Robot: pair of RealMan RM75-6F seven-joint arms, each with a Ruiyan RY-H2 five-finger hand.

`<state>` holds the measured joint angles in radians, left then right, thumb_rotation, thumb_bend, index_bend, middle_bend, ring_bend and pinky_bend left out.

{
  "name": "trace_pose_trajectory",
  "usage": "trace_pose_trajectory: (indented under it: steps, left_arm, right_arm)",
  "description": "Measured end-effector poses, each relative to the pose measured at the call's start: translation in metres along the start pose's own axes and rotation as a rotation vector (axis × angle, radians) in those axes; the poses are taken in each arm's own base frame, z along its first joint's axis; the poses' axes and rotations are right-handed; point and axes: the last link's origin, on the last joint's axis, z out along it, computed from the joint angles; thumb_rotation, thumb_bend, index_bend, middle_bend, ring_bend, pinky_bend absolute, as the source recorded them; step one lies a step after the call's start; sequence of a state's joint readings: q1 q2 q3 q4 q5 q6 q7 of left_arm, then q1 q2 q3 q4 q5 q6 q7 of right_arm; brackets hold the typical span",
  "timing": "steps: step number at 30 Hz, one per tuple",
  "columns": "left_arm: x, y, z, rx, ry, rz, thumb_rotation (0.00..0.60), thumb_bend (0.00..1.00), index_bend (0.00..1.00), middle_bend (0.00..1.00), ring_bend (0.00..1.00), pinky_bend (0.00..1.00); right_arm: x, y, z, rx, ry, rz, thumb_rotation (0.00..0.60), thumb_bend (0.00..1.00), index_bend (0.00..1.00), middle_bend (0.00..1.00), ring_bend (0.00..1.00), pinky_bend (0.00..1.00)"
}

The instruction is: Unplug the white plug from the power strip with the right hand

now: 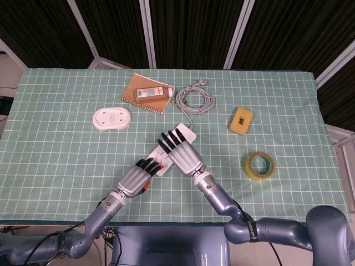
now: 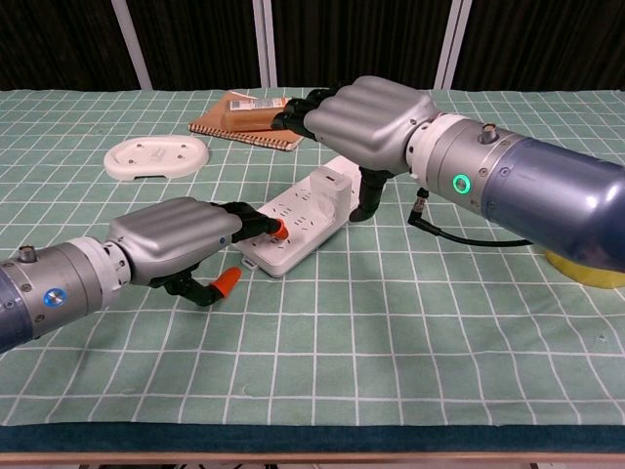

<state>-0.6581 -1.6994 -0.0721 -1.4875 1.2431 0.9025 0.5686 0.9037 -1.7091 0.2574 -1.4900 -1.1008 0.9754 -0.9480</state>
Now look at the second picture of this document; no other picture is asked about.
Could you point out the white plug adapter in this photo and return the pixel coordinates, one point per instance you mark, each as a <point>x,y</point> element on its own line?
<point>332,200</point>

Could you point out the brown spiral notebook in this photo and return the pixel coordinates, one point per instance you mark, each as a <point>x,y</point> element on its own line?
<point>210,122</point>

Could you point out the bottle of brown liquid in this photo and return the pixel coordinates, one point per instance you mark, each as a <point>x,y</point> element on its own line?
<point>249,119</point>

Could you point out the white frame post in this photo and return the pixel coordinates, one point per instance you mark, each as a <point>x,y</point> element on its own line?
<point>132,44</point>
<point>454,44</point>
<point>266,44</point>

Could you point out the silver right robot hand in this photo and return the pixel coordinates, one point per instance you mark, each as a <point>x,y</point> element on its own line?
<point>366,122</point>

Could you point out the green checked tablecloth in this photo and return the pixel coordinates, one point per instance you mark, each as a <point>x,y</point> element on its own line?
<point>342,342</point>

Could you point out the yellow tape roll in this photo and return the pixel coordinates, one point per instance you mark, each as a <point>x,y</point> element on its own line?
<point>586,276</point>

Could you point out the blue silver right robot arm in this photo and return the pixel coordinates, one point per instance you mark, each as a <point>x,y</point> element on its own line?
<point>537,195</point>

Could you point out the white oval plastic base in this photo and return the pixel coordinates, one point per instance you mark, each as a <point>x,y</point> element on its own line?
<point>156,156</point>

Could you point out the blue silver left robot arm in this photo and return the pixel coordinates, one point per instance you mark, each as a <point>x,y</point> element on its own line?
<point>58,288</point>

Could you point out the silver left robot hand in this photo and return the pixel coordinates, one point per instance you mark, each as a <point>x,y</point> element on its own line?
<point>171,234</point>

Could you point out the white power strip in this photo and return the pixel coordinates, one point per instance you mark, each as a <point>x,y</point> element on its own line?
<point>288,249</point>

